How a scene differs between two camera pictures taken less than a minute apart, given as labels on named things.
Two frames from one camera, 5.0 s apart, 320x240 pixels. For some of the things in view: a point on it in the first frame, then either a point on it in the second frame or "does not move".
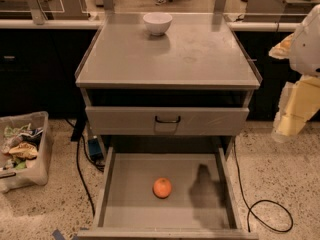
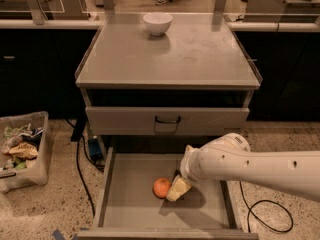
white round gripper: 307,50 → 187,166
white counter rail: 97,24 does not move
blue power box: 95,149 does not move
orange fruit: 162,188 does not move
